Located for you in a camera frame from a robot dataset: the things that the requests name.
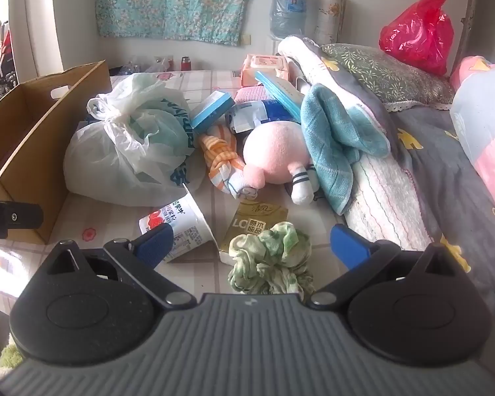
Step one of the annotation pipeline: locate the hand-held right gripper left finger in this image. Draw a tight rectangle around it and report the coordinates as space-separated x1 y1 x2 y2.
45 223 192 309

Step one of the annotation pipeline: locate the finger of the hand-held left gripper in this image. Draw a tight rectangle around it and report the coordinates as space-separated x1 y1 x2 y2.
0 199 44 239

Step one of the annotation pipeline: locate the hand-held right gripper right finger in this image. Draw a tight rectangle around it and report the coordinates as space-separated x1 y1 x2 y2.
305 223 463 310

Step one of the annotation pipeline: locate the white yogurt cup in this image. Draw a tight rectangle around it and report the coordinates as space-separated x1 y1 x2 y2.
139 182 220 264

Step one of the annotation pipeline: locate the brown cardboard box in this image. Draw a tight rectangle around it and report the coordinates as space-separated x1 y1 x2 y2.
0 60 113 245

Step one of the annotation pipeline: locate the teal woven towel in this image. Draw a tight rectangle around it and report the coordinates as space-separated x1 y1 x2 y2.
300 83 390 216

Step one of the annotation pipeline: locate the pink plush toy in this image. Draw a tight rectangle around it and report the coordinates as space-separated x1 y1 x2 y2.
243 120 320 206

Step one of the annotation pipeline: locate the checkered printed bedsheet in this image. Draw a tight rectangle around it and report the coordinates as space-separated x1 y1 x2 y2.
0 68 355 298

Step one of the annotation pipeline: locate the green floral crumpled cloth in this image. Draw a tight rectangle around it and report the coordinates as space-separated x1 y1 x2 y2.
228 221 316 295

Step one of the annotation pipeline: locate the gold tissue packet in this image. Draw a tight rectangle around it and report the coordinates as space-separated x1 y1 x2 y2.
218 202 289 267

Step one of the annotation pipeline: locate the white plastic bag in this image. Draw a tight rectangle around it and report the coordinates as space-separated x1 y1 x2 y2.
63 73 207 208

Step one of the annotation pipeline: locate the orange striped knotted towel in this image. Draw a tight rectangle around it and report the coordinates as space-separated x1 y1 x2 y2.
201 123 258 199

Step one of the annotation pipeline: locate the grey and white quilt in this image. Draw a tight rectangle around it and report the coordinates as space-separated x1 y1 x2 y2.
277 35 495 310

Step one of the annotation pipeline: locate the green fuzzy mat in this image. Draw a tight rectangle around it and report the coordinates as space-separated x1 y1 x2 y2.
0 336 25 370

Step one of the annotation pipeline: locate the small blue box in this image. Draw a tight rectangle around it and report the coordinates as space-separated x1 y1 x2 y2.
190 91 236 134

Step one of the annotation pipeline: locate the blue and white packet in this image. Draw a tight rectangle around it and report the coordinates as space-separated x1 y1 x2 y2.
225 99 302 133

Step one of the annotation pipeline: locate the long blue box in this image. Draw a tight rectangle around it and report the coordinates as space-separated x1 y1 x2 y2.
254 70 310 113

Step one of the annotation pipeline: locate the pink folded cloth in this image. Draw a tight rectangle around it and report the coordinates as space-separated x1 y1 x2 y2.
234 86 269 105

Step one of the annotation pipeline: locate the clear plastic bag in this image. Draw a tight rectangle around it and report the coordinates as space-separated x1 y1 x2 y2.
144 55 174 74

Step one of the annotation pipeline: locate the pink and blue blanket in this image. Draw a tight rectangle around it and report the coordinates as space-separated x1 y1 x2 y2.
449 55 495 211

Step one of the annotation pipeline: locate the pink wet wipes pack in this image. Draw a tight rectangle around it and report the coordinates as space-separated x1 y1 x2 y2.
241 53 291 88

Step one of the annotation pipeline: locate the red plastic bag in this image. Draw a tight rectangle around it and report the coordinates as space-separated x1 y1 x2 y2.
379 0 455 77

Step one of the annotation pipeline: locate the rolled floral paper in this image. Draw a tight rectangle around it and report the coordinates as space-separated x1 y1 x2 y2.
313 0 347 46

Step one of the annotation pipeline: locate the blue water jug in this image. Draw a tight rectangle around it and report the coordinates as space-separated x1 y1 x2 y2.
270 0 308 42

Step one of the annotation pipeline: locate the teal floral wall cloth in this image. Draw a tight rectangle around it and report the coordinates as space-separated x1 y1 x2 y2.
95 0 265 46

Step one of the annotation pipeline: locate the brown door frame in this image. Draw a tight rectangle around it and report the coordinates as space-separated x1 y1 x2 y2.
449 0 479 77

